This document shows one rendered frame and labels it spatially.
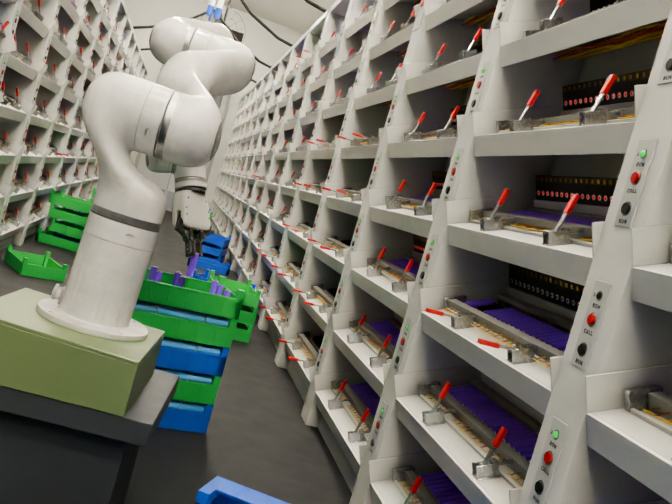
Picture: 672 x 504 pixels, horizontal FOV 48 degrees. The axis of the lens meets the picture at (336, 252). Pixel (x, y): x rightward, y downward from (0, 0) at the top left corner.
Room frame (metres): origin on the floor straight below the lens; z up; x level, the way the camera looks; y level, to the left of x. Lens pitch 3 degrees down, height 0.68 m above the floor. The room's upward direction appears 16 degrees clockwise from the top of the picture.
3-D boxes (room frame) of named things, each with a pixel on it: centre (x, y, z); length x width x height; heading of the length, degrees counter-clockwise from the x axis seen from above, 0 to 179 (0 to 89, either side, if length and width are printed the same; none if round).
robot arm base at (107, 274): (1.30, 0.37, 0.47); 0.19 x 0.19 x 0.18
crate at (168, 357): (2.04, 0.38, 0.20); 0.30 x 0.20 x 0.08; 117
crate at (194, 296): (2.04, 0.38, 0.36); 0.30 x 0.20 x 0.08; 117
